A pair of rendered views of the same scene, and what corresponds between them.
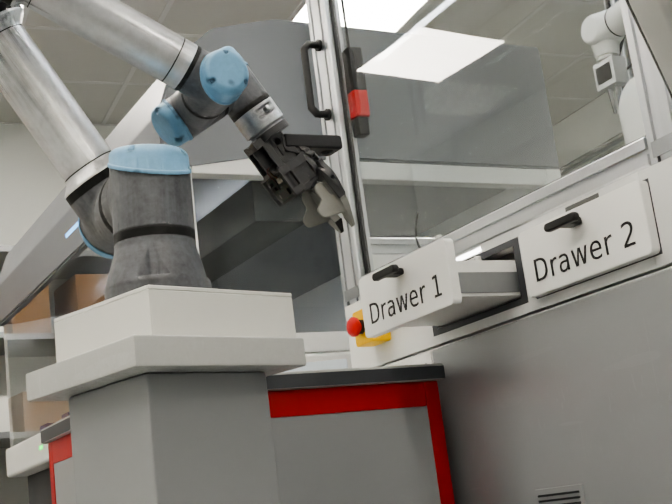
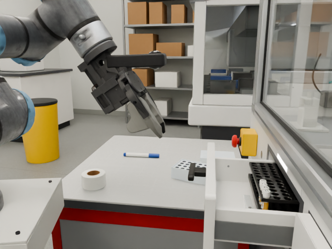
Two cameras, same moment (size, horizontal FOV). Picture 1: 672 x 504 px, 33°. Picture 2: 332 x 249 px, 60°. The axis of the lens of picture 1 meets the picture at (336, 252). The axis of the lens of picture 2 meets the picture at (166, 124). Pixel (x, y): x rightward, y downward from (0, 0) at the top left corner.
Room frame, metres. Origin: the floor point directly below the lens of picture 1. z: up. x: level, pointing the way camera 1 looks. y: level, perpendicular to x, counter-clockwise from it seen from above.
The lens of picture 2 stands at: (1.44, -0.39, 1.15)
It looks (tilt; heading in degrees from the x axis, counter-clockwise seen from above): 14 degrees down; 38
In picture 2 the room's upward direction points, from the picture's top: straight up
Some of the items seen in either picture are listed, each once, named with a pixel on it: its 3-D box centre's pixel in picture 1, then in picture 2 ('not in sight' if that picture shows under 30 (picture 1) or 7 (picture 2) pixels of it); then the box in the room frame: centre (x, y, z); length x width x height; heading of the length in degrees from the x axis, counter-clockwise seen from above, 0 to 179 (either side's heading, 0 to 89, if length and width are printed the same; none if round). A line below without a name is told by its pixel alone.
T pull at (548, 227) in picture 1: (567, 222); not in sight; (1.71, -0.36, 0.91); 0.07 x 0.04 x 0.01; 29
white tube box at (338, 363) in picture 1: (312, 374); (194, 171); (2.17, 0.07, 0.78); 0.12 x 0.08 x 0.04; 101
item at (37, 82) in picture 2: not in sight; (29, 91); (3.47, 3.71, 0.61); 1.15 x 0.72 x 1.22; 24
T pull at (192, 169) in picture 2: (391, 272); (197, 171); (1.92, -0.09, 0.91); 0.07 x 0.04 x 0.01; 29
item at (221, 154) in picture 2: not in sight; (217, 156); (2.36, 0.10, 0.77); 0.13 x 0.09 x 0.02; 120
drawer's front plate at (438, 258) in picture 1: (406, 290); (209, 186); (1.93, -0.11, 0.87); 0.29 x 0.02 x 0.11; 29
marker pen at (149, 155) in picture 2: not in sight; (141, 154); (2.19, 0.33, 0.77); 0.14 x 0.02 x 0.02; 122
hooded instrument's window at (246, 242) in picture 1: (246, 331); (277, 54); (3.66, 0.32, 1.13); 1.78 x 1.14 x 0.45; 29
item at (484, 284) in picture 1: (506, 294); (314, 198); (2.04, -0.29, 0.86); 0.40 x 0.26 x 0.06; 119
